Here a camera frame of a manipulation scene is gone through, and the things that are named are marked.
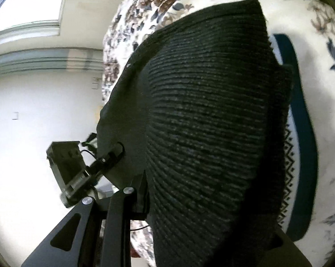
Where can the teal white patterned knit garment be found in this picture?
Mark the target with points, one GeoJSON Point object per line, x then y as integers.
{"type": "Point", "coordinates": [303, 158]}

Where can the floral blanket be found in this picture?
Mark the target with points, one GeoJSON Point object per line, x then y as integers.
{"type": "Point", "coordinates": [295, 14]}

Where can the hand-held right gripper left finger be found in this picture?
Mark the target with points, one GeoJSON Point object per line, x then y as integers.
{"type": "Point", "coordinates": [120, 214]}

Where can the black ribbed knit sweater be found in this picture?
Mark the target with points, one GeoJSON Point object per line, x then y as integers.
{"type": "Point", "coordinates": [206, 116]}

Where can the window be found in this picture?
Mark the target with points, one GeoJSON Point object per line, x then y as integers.
{"type": "Point", "coordinates": [31, 2]}

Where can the white wall switch plate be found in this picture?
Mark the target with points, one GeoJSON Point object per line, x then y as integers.
{"type": "Point", "coordinates": [95, 84]}
{"type": "Point", "coordinates": [15, 116]}

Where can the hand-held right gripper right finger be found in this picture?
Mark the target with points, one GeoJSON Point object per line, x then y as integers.
{"type": "Point", "coordinates": [292, 256]}

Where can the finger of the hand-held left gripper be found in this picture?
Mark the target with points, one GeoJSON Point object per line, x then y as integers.
{"type": "Point", "coordinates": [107, 160]}
{"type": "Point", "coordinates": [91, 141]}

